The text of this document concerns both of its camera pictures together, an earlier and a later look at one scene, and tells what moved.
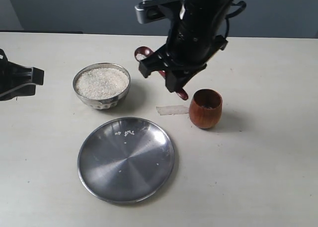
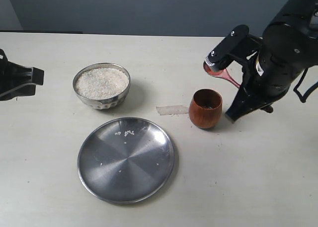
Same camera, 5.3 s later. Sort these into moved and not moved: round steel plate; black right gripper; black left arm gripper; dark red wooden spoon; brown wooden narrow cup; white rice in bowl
Moved: black right gripper; dark red wooden spoon
Not moved: white rice in bowl; brown wooden narrow cup; black left arm gripper; round steel plate
